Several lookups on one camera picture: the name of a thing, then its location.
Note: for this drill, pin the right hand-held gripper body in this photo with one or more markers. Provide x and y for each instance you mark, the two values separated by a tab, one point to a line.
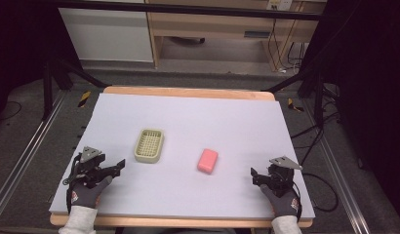
281	174

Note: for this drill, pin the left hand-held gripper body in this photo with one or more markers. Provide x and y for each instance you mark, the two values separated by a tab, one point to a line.
89	165

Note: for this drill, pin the pale green soap dish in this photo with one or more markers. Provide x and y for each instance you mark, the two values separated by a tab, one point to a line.
149	145

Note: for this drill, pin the pink soap bar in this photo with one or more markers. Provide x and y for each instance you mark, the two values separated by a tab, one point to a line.
208	161

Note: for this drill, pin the person's left hand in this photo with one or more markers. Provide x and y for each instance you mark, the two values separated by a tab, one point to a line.
87	194

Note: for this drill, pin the person's right hand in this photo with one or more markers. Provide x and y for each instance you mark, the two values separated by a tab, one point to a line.
282	203

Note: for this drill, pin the yellow black striped marker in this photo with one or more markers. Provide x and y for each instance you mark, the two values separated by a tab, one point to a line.
84	98
294	106

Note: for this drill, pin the white table mat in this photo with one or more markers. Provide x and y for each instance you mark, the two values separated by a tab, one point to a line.
188	123

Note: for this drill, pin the black metal stand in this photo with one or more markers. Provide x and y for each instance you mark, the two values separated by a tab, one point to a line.
48	87
315	87

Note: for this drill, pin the wooden table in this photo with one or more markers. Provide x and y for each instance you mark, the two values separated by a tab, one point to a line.
188	92

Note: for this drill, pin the white cabinet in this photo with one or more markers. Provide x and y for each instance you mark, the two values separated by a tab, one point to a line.
107	32

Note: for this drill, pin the wooden desk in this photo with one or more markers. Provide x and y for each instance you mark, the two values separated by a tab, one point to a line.
208	22

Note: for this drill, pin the metal floor rail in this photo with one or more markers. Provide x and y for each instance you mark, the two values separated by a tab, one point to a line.
25	152
344	175

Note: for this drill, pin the black metal frame bar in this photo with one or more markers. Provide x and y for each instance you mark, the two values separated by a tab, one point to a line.
188	10

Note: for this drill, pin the white wall socket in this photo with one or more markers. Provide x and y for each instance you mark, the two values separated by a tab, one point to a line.
279	4

